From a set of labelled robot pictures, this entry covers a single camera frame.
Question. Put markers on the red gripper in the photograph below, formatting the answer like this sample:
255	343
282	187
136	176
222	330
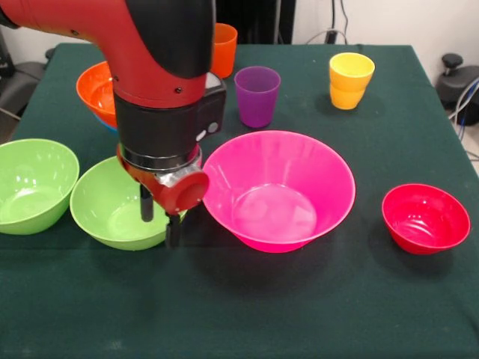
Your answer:
176	196

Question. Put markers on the large green plastic bowl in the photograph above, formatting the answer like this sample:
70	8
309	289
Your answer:
105	213
33	187

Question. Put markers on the blue plastic bowl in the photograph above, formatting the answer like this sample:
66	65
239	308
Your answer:
108	126

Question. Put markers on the pink plastic bowl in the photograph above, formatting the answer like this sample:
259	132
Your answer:
277	194

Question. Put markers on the orange plastic bowl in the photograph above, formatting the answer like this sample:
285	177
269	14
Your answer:
97	93

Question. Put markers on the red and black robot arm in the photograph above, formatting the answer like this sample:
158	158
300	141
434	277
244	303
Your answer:
161	75

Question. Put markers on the dark green tablecloth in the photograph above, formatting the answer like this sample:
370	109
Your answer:
262	310

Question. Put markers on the purple plastic cup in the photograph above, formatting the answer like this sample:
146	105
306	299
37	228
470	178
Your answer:
256	97

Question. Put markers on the orange plastic cup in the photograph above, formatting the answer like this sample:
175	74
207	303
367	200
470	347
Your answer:
224	52

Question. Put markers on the black office chair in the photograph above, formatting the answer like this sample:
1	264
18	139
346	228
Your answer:
22	82

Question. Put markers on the yellow plastic cup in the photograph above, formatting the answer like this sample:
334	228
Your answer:
351	71
347	99

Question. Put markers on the black power plug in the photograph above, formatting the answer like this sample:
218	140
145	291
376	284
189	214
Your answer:
331	36

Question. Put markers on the small red plastic bowl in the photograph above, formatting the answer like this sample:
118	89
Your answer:
424	220

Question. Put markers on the black equipment base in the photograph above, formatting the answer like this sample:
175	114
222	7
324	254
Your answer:
454	84

